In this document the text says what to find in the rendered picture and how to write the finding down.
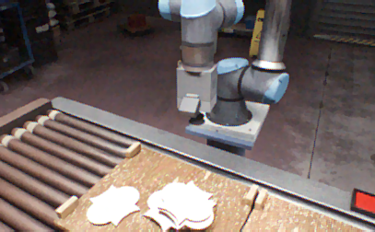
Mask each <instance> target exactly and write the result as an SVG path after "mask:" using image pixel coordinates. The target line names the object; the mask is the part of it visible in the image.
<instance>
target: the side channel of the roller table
mask: <svg viewBox="0 0 375 232"><path fill-rule="evenodd" d="M47 110H53V105H52V101H51V100H48V99H46V98H38V99H37V100H34V101H32V102H31V103H29V104H26V105H25V106H24V107H21V108H19V109H16V110H13V111H12V112H10V113H8V114H7V115H4V116H2V117H1V118H0V136H1V135H4V134H6V135H11V132H12V131H13V129H14V128H23V126H24V124H25V123H26V122H34V120H35V118H37V116H38V115H43V116H45V113H46V111H47Z"/></svg>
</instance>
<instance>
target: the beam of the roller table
mask: <svg viewBox="0 0 375 232"><path fill-rule="evenodd" d="M52 105H53V110H58V111H60V112H61V113H62V114H64V115H68V116H70V117H72V118H76V119H78V120H81V121H82V122H88V123H89V124H93V125H96V126H99V127H100V128H104V129H106V130H108V131H111V132H114V133H117V134H119V135H124V136H125V137H129V138H131V139H135V140H136V141H137V142H142V143H144V144H147V145H152V146H154V147H155V148H159V149H161V150H165V151H166V152H168V153H172V154H173V155H177V156H179V157H184V158H186V159H190V160H192V161H194V162H196V163H201V164H202V165H204V166H208V167H210V168H213V169H215V170H220V171H221V172H225V173H227V174H230V175H232V176H234V177H238V178H240V179H243V180H248V181H249V182H251V183H255V184H257V185H261V186H263V187H266V188H268V189H270V190H273V191H278V192H280V193H282V194H285V195H287V196H291V197H292V198H297V199H298V200H300V201H303V202H305V203H310V204H314V205H316V206H318V207H321V208H322V209H326V210H328V211H332V212H334V213H336V214H340V215H344V216H346V217H349V218H351V219H353V220H357V221H358V222H361V223H364V224H368V225H369V226H374V227H375V219H373V218H372V217H368V216H365V215H362V214H358V213H355V212H353V211H350V206H351V198H352V193H351V192H348V191H343V190H339V189H337V188H335V187H332V186H329V185H325V184H323V183H320V182H318V181H316V180H310V179H306V178H304V177H301V176H299V175H297V174H292V173H290V172H286V171H284V170H281V169H279V168H273V167H271V166H267V165H265V164H264V163H260V162H257V161H253V160H250V159H247V158H245V157H240V156H238V155H233V154H231V153H228V152H226V151H224V150H220V149H218V148H214V147H212V146H210V145H205V144H201V143H198V142H195V141H193V140H191V139H187V138H185V137H180V136H178V135H175V134H173V133H168V132H166V131H161V130H160V129H156V128H154V127H152V126H148V125H145V124H142V123H140V122H135V121H133V120H128V119H126V118H123V117H121V116H119V115H115V114H113V113H108V112H107V111H103V110H100V109H96V108H93V107H90V106H88V105H86V104H82V103H80V102H75V101H73V100H70V99H67V98H63V97H61V96H59V97H58V98H55V99H53V100H52Z"/></svg>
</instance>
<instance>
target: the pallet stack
mask: <svg viewBox="0 0 375 232"><path fill-rule="evenodd" d="M114 1H115V0H51V1H50V2H49V3H51V4H54V6H55V8H54V9H53V11H54V12H56V15H54V17H51V18H52V19H56V20H58V21H59V23H58V24H56V25H57V26H59V28H60V27H62V26H65V30H72V29H75V28H80V27H81V26H85V25H87V24H90V23H91V22H93V21H97V20H98V19H103V18H104V17H107V16H108V15H110V14H111V11H110V8H109V2H114ZM102 11H103V13H102V14H103V15H102V16H100V17H96V18H94V17H93V15H96V14H98V13H100V12H102ZM83 18H84V19H85V22H84V23H82V24H78V25H76V26H75V25H74V21H78V20H79V19H83Z"/></svg>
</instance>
